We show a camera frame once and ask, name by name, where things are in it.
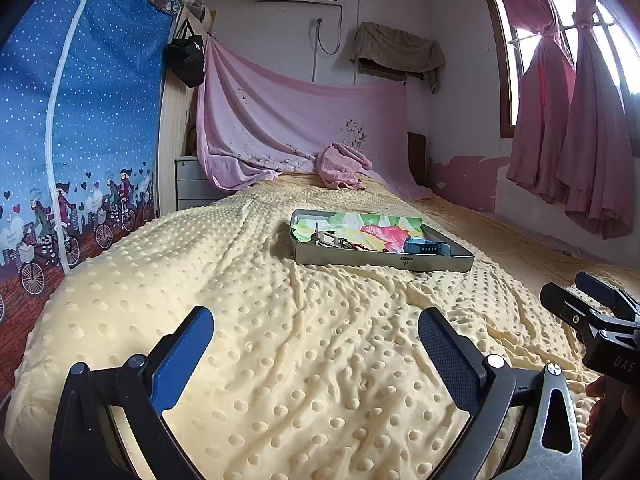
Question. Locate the pink towel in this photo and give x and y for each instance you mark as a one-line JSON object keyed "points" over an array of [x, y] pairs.
{"points": [[340, 165]]}

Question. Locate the blue combination padlock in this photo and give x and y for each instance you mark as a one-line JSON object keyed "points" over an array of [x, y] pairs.
{"points": [[415, 246]]}

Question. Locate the black bag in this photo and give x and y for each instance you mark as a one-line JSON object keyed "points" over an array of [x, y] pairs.
{"points": [[187, 60]]}

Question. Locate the yellow dotted blanket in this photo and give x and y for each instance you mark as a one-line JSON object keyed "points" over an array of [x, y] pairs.
{"points": [[300, 335]]}

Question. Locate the silver metal buckle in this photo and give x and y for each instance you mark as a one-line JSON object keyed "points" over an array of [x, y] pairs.
{"points": [[327, 240]]}

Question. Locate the blue dotted printed curtain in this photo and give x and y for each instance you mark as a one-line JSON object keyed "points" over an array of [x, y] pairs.
{"points": [[100, 110]]}

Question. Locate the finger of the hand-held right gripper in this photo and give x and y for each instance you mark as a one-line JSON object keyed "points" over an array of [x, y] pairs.
{"points": [[565, 305], [602, 292]]}

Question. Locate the grey drawer cabinet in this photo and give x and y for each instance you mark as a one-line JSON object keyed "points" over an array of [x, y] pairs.
{"points": [[195, 185]]}

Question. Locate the pink bed sheet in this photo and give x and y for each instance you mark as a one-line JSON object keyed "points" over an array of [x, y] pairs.
{"points": [[280, 110]]}

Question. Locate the wooden wardrobe panel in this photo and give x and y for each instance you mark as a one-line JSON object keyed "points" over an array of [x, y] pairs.
{"points": [[170, 135]]}

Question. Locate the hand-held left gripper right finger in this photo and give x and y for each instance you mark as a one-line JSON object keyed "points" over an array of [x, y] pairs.
{"points": [[450, 360]]}

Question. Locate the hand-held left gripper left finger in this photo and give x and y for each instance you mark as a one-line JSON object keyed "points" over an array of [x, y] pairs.
{"points": [[180, 360]]}

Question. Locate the olive brown draped cloth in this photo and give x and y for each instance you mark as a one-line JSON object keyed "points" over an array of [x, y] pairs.
{"points": [[395, 45]]}

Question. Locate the brown wooden board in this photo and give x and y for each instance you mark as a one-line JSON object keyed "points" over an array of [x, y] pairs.
{"points": [[417, 157]]}

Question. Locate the colourful printed cloth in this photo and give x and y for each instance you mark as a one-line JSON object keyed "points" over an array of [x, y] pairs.
{"points": [[380, 230]]}

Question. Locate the person's right hand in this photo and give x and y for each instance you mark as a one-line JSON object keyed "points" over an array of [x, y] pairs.
{"points": [[596, 402]]}

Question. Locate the pink window curtain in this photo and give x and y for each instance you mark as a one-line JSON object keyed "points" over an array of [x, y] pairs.
{"points": [[600, 160], [540, 135]]}

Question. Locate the grey shallow box tray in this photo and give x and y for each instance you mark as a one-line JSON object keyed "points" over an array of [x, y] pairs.
{"points": [[350, 258]]}

